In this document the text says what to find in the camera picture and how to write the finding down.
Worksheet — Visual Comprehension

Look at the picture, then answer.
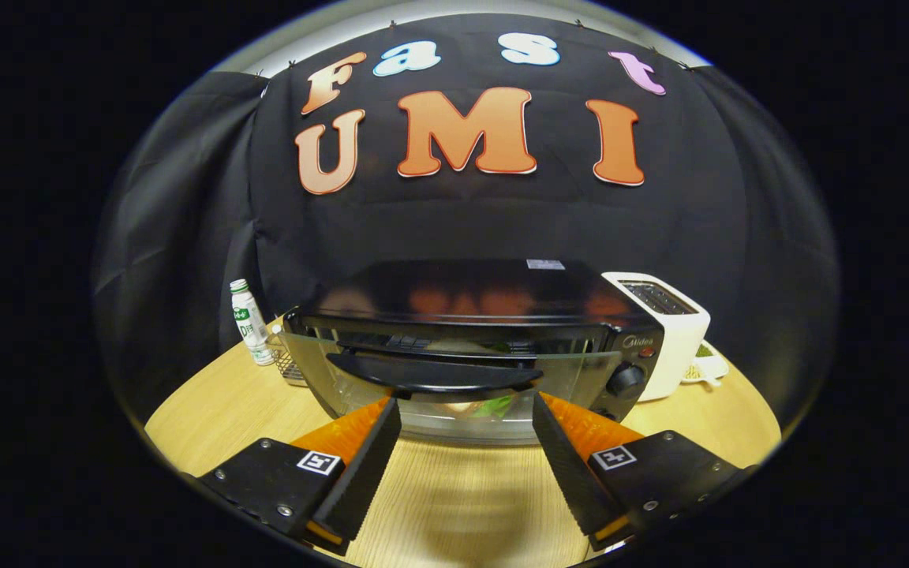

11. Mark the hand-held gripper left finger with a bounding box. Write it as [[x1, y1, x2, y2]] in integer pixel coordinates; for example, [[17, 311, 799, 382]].
[[196, 396, 404, 558]]

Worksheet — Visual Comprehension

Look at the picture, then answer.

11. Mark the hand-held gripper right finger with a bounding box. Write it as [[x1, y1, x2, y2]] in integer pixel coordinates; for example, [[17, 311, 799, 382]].
[[531, 391, 757, 554]]

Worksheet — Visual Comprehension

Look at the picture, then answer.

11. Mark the lettuce bread sandwich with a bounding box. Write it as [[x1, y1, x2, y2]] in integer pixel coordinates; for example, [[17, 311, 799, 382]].
[[447, 394, 528, 421]]

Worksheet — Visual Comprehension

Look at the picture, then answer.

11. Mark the black toaster oven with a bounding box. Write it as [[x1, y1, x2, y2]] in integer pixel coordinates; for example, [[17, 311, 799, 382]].
[[281, 258, 666, 447]]

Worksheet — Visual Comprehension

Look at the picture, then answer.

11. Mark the white bread toaster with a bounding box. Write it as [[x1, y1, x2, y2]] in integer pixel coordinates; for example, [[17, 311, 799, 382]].
[[600, 271, 713, 402]]

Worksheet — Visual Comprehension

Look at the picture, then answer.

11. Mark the small white dish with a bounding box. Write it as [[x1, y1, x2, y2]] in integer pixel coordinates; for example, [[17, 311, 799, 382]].
[[679, 342, 731, 388]]

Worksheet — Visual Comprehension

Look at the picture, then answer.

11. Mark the white green drink bottle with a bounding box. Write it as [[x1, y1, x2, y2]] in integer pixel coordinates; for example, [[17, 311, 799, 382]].
[[229, 278, 276, 367]]

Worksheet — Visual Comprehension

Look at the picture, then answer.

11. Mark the metal wire rack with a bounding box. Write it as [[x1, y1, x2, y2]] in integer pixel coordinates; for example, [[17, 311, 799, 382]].
[[268, 316, 310, 388]]

